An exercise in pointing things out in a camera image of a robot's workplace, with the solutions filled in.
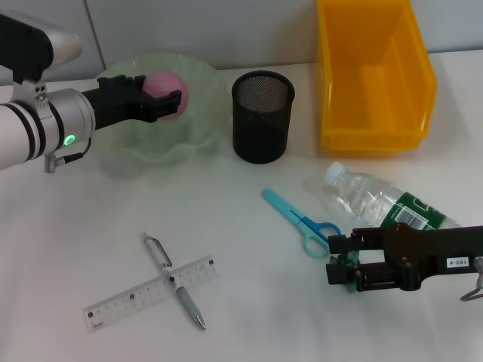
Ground pale green glass fruit bowl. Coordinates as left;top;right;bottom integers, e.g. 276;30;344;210
90;52;223;178

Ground black mesh pen holder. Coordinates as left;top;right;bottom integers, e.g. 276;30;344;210
231;70;296;164

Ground left arm gripper cable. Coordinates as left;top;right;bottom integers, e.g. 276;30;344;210
44;135;94;174

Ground blue scissors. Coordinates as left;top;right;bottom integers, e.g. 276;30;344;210
261;188;343;259

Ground arm gripper cable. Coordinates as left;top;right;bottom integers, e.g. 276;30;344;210
459;256;483;302
44;135;94;174

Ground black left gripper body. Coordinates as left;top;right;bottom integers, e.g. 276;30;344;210
82;87;155;131

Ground pink peach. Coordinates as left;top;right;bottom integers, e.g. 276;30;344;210
142;71;189;122

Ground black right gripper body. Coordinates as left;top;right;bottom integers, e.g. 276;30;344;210
381;222;483;292

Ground right arm gripper cable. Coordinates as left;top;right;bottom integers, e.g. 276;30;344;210
459;256;483;302

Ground green plastic wrapper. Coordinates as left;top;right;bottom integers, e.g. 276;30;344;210
329;250;360;294

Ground yellow plastic bin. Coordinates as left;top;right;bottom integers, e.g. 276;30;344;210
315;0;438;152

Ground transparent plastic ruler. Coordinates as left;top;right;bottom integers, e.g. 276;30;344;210
83;255;222;333

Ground clear green-label water bottle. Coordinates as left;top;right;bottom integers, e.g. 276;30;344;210
303;161;462;232

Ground grey clear ballpoint pen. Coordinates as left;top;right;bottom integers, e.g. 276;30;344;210
142;232;208;332

